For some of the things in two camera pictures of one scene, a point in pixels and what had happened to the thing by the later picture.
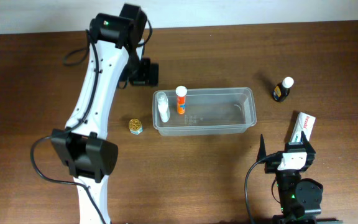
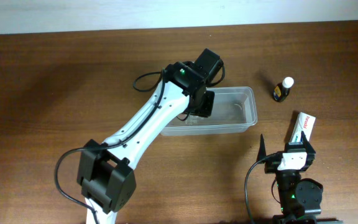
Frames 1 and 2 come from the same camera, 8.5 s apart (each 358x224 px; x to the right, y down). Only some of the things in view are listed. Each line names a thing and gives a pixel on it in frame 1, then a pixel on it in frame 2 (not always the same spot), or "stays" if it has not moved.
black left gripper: [145, 73] → [206, 104]
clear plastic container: [208, 112] stays
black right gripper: [272, 167] stays
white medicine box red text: [304, 122] stays
